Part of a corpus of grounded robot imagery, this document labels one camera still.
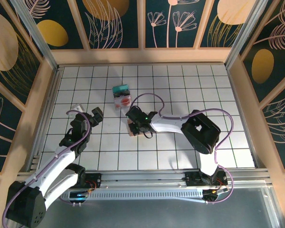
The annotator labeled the clear box with red item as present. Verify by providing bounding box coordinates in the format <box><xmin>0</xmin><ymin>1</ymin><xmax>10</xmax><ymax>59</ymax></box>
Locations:
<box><xmin>112</xmin><ymin>84</ymin><xmax>133</xmax><ymax>111</ymax></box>

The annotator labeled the white red circles card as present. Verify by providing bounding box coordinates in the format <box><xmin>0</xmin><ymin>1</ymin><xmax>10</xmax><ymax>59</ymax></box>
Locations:
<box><xmin>115</xmin><ymin>97</ymin><xmax>133</xmax><ymax>109</ymax></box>

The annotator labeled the teal plastic card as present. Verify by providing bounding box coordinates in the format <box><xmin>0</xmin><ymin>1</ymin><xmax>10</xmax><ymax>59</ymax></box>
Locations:
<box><xmin>112</xmin><ymin>85</ymin><xmax>129</xmax><ymax>93</ymax></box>

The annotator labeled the small controller board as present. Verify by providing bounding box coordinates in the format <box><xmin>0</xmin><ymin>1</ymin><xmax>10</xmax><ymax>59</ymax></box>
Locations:
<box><xmin>202</xmin><ymin>187</ymin><xmax>230</xmax><ymax>204</ymax></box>
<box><xmin>69</xmin><ymin>190</ymin><xmax>92</xmax><ymax>203</ymax></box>

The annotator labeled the grey metal plate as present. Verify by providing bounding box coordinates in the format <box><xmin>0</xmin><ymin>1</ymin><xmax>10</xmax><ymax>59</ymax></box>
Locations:
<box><xmin>4</xmin><ymin>187</ymin><xmax>283</xmax><ymax>228</ymax></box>

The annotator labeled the orange circle leaf art panel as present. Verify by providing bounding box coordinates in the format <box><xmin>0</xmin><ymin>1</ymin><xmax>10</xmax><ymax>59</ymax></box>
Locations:
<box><xmin>72</xmin><ymin>0</ymin><xmax>143</xmax><ymax>50</ymax></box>

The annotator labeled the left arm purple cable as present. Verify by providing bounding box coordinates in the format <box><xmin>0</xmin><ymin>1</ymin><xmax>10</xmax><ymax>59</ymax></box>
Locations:
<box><xmin>1</xmin><ymin>109</ymin><xmax>92</xmax><ymax>226</ymax></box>

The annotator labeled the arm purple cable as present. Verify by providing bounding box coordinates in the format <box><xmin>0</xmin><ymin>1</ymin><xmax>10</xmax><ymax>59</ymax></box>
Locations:
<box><xmin>130</xmin><ymin>93</ymin><xmax>234</xmax><ymax>205</ymax></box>
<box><xmin>1</xmin><ymin>109</ymin><xmax>92</xmax><ymax>226</ymax></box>

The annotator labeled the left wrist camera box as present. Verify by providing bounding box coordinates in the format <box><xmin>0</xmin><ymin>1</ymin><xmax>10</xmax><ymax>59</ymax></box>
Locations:
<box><xmin>66</xmin><ymin>103</ymin><xmax>86</xmax><ymax>116</ymax></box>

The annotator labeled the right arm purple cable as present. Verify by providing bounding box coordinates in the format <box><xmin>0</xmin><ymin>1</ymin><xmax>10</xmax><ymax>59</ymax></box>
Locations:
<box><xmin>130</xmin><ymin>93</ymin><xmax>234</xmax><ymax>205</ymax></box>

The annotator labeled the aluminium side rail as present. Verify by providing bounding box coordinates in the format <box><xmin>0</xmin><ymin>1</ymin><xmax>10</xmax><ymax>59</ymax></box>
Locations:
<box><xmin>227</xmin><ymin>66</ymin><xmax>261</xmax><ymax>169</ymax></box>
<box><xmin>26</xmin><ymin>66</ymin><xmax>64</xmax><ymax>172</ymax></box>

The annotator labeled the long aluminium base rail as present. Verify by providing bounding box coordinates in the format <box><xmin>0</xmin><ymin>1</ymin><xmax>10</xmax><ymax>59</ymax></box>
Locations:
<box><xmin>14</xmin><ymin>169</ymin><xmax>271</xmax><ymax>190</ymax></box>

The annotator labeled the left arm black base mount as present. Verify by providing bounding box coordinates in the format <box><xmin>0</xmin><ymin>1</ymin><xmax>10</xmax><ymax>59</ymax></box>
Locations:
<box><xmin>80</xmin><ymin>172</ymin><xmax>103</xmax><ymax>190</ymax></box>

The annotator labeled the slotted grey cable duct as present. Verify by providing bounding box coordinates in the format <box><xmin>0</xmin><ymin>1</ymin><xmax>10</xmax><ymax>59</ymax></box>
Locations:
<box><xmin>59</xmin><ymin>189</ymin><xmax>206</xmax><ymax>202</ymax></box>

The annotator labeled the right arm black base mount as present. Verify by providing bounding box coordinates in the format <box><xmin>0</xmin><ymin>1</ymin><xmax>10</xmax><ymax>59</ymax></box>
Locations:
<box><xmin>184</xmin><ymin>170</ymin><xmax>228</xmax><ymax>188</ymax></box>

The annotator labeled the aluminium frame post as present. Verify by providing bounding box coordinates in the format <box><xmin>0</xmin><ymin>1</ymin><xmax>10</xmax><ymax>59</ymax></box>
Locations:
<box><xmin>224</xmin><ymin>0</ymin><xmax>276</xmax><ymax>69</ymax></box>
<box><xmin>9</xmin><ymin>0</ymin><xmax>61</xmax><ymax>73</ymax></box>

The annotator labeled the two flowers wall art panel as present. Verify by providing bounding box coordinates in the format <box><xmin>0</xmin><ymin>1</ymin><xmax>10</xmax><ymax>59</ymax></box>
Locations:
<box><xmin>144</xmin><ymin>0</ymin><xmax>207</xmax><ymax>49</ymax></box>

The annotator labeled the yellow oval wall art panel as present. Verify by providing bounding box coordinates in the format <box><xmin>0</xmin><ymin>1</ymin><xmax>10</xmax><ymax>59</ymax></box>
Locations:
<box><xmin>21</xmin><ymin>0</ymin><xmax>86</xmax><ymax>50</ymax></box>
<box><xmin>238</xmin><ymin>0</ymin><xmax>285</xmax><ymax>104</ymax></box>

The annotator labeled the peach circle wall art panel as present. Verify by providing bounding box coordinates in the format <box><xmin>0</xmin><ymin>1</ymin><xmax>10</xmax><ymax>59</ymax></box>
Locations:
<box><xmin>199</xmin><ymin>0</ymin><xmax>259</xmax><ymax>48</ymax></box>
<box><xmin>0</xmin><ymin>0</ymin><xmax>43</xmax><ymax>106</ymax></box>

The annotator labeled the pink leaf wall art panel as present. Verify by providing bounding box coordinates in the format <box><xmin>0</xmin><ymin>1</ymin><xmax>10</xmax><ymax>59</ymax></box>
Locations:
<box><xmin>258</xmin><ymin>78</ymin><xmax>285</xmax><ymax>171</ymax></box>

